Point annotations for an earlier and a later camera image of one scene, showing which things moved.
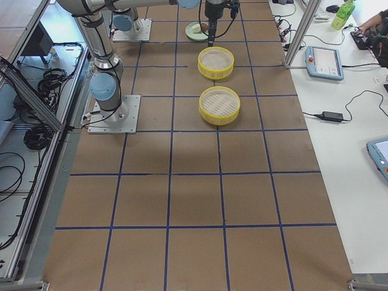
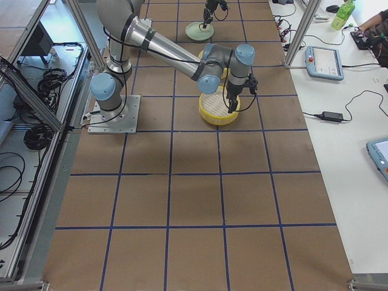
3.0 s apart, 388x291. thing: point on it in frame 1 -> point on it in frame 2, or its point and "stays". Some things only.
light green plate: (193, 36) stays
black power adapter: (332, 116) stays
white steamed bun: (196, 28) -> (206, 29)
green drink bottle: (346, 9) stays
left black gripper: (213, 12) -> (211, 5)
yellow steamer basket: (219, 105) stays
